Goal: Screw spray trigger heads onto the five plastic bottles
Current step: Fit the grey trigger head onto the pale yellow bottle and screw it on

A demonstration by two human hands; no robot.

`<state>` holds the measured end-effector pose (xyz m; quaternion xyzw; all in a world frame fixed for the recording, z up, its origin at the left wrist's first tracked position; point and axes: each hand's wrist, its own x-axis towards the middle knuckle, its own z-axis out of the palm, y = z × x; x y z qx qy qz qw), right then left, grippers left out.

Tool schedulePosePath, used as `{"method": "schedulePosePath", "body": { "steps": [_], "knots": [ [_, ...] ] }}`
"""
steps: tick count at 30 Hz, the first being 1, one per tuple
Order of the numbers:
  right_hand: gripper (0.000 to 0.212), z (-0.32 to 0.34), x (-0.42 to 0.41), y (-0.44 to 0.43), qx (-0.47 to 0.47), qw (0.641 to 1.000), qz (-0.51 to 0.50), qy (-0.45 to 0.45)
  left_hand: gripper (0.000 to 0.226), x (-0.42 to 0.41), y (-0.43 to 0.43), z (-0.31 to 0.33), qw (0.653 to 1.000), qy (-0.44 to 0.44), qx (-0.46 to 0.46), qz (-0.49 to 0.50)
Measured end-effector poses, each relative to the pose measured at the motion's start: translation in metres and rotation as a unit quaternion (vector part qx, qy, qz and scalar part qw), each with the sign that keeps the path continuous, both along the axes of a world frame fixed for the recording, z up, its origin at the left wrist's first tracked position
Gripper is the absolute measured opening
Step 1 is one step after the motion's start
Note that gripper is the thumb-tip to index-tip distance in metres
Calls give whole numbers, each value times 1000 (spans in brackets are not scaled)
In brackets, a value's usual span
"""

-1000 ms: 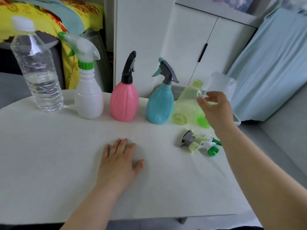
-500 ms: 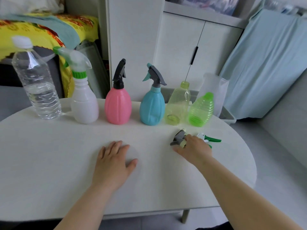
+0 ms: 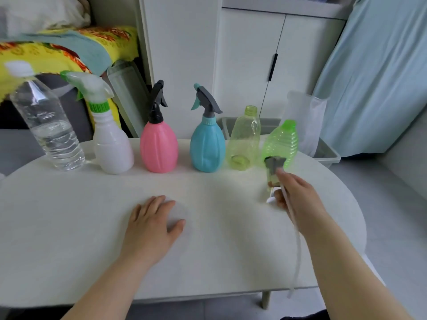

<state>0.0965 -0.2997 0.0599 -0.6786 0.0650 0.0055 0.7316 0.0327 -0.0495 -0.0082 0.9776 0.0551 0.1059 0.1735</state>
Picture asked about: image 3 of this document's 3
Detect grey blue spray head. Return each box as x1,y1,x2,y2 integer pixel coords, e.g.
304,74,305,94
190,84,223,119

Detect light blue curtain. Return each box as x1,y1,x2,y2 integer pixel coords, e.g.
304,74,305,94
313,0,427,158

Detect black trousers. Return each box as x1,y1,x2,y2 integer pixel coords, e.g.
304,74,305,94
280,309,327,320

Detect blue plastic bottle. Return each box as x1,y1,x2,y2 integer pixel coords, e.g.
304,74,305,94
189,116,226,173

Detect grey plastic bin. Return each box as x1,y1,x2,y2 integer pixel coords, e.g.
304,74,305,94
217,116,342,169

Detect person's right hand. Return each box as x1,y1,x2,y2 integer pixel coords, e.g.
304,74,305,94
273,168,329,234

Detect person's right forearm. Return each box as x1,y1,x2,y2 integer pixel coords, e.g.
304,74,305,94
300,218,414,320

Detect translucent white plastic bag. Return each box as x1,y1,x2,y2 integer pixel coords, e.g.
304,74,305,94
282,91,328,157

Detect pink plastic bottle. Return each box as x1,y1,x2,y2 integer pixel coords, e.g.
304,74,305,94
140,121,179,174

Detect black spray head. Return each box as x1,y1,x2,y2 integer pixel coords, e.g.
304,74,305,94
148,80,169,124

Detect grey yellow spray head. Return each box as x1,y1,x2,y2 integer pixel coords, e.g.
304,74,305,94
264,156,302,299

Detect white cabinet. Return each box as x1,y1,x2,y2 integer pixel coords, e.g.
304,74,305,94
138,0,349,140

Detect black cabinet handle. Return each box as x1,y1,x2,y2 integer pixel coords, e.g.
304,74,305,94
268,53,278,82

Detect teal towel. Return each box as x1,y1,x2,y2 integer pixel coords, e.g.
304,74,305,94
10,29,113,76

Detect white plastic bottle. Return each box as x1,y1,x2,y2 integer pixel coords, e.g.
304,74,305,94
93,111,135,175

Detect yellow-green clear bottle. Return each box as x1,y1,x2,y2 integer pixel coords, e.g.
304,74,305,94
226,105,262,172

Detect white pillow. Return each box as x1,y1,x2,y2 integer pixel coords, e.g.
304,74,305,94
0,0,91,39

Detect clear water bottle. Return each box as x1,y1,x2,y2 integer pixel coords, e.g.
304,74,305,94
4,60,86,172

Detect translucent green spray head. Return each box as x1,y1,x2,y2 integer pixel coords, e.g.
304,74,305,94
60,70,115,113

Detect yellow floral cloth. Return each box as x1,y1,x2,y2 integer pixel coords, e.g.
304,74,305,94
0,25,139,130

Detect grey plastic lid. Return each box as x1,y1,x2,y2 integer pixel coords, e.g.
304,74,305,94
106,60,151,139

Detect person's left hand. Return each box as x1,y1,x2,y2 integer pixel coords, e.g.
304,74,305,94
120,195,186,267

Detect person's left forearm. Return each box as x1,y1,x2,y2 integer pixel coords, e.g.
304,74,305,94
60,255,156,320

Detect green ribbed bottle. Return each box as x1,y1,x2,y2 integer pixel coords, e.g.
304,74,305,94
261,120,299,170

